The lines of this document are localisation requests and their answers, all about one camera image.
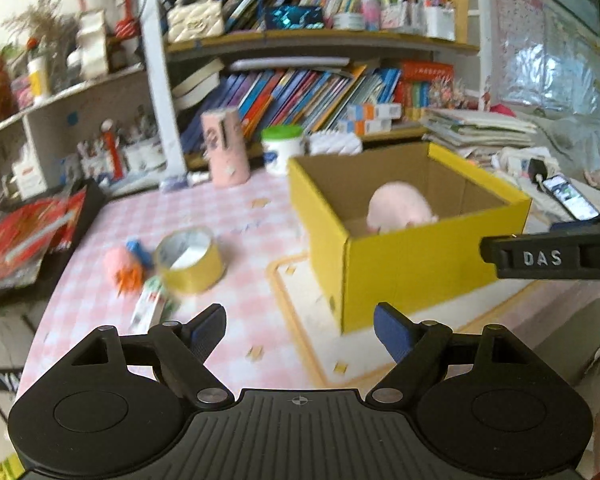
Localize pink wall chart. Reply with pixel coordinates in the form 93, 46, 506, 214
494, 0, 546, 111

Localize wooden bookshelf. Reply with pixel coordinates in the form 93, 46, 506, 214
162, 0, 481, 171

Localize pink packet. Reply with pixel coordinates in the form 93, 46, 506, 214
10, 75, 33, 111

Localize dark brown bottle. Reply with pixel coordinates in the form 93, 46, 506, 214
107, 37, 128, 73

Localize pink pen cup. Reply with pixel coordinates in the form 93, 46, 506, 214
380, 2, 413, 31

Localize white yellow tube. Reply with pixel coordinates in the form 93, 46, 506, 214
27, 55, 51, 101

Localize pile of red packets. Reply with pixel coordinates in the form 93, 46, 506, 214
0, 192, 88, 291

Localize small pink orange plush toy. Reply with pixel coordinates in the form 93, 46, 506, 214
102, 240, 156, 297

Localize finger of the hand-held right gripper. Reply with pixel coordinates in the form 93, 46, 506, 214
481, 224, 600, 281
550, 217, 600, 233

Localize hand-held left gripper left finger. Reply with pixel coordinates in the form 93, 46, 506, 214
55, 304, 229, 411

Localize white ribbed tissue pack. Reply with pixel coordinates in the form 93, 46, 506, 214
307, 131, 363, 157

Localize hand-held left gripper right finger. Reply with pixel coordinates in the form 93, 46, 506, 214
370, 303, 546, 411

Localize yellow cardboard box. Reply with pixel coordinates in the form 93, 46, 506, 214
287, 141, 532, 335

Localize white jar green lid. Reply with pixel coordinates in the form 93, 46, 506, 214
261, 126, 305, 177

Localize stack of paper booklets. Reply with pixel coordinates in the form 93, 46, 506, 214
420, 107, 538, 161

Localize black item white lettering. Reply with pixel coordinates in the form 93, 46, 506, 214
0, 367, 23, 396

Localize pink checked tablecloth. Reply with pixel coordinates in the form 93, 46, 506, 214
17, 170, 600, 396

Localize long row of colourful books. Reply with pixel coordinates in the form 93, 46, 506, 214
180, 67, 403, 153

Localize yellow tape roll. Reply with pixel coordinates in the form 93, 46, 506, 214
153, 227, 227, 295

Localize red boxed book set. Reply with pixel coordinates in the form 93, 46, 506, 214
400, 60, 456, 110

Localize white pen cup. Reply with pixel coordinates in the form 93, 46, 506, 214
125, 140, 163, 171
424, 5, 456, 41
80, 152, 113, 181

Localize white paper bag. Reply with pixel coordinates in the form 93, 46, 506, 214
75, 10, 111, 81

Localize dried flowers in vase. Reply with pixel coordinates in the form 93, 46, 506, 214
2, 0, 81, 81

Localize small clear spray bottle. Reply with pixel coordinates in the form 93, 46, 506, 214
160, 172, 212, 192

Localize plastic-covered wall sheet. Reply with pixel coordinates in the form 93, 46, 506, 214
542, 7, 600, 126

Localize black tray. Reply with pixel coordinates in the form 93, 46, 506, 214
0, 177, 108, 311

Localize smartphone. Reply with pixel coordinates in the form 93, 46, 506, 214
265, 5, 326, 31
542, 174, 600, 222

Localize large pink plush toy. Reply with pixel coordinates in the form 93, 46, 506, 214
366, 182, 440, 233

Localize clear plastic sheet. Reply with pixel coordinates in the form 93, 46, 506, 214
530, 110, 600, 191

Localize white shelving unit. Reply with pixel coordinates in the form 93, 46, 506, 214
0, 0, 188, 201

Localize pink white bottle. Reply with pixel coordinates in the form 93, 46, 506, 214
361, 0, 382, 31

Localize cream quilted handbag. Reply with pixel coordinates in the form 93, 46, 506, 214
167, 0, 226, 43

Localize thick dark-covered book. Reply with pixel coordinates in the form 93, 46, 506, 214
175, 87, 221, 110
172, 57, 226, 93

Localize white box red label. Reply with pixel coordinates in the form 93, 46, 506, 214
11, 157, 48, 198

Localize yellow label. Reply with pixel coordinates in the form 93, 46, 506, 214
0, 452, 23, 480

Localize pink cartoon cylinder dispenser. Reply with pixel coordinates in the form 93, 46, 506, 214
201, 107, 252, 187

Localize white green tube packet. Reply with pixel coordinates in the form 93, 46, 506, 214
130, 277, 181, 333

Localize red ornament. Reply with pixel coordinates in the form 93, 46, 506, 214
114, 0, 141, 41

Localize red white tall toy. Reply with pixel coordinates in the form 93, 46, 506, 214
100, 119, 126, 181

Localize white orange medicine box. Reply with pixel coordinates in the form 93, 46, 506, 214
348, 104, 381, 122
337, 119, 393, 135

